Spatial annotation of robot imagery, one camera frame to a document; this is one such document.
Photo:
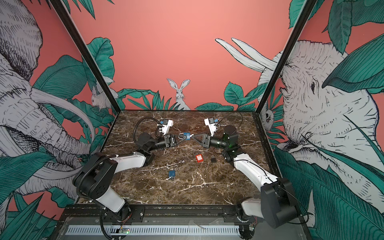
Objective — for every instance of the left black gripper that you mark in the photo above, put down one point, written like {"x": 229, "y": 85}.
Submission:
{"x": 170, "y": 141}

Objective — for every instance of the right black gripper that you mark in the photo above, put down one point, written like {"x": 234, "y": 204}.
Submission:
{"x": 207, "y": 137}

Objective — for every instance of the blue padlock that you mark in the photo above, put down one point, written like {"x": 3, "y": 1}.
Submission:
{"x": 172, "y": 174}
{"x": 184, "y": 136}

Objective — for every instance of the red padlock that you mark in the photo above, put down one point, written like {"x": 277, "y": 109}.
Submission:
{"x": 199, "y": 158}

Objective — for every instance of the black padlock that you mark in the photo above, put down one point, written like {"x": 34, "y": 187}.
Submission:
{"x": 213, "y": 160}

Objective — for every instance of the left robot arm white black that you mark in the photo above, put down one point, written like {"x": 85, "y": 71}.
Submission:
{"x": 93, "y": 181}

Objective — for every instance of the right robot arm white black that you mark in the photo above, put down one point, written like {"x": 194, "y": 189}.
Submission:
{"x": 277, "y": 204}

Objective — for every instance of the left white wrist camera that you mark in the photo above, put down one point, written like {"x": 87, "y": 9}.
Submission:
{"x": 164, "y": 126}

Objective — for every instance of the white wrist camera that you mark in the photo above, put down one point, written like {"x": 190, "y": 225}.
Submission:
{"x": 164, "y": 126}
{"x": 212, "y": 123}

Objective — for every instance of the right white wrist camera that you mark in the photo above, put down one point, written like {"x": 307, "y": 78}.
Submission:
{"x": 212, "y": 123}

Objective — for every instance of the white slotted cable duct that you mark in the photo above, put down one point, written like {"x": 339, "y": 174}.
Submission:
{"x": 153, "y": 230}

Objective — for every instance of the black front mounting rail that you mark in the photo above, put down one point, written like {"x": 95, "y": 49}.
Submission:
{"x": 137, "y": 213}

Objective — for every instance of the right black frame post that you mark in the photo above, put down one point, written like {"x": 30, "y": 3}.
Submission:
{"x": 295, "y": 34}

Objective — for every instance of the black frame post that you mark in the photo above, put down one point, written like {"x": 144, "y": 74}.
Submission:
{"x": 295, "y": 34}
{"x": 70, "y": 26}

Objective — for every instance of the left black frame post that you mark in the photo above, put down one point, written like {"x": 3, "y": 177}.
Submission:
{"x": 70, "y": 26}

